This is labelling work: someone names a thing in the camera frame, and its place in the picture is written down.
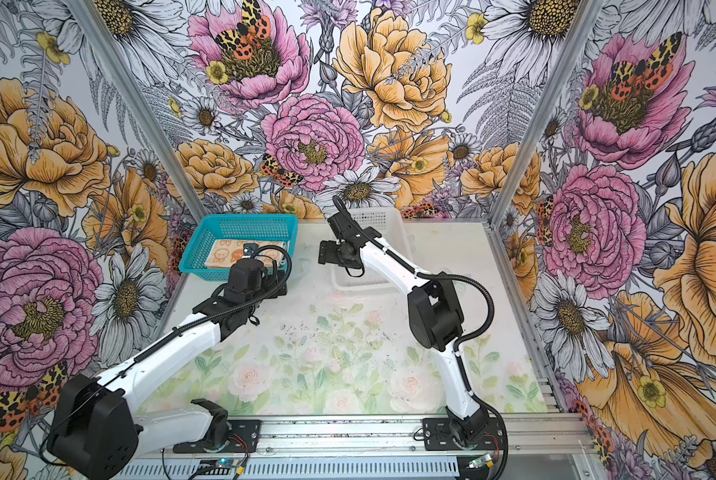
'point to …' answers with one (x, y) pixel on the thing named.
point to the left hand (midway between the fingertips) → (265, 281)
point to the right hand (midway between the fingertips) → (334, 265)
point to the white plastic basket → (390, 224)
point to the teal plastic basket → (203, 230)
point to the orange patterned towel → (220, 253)
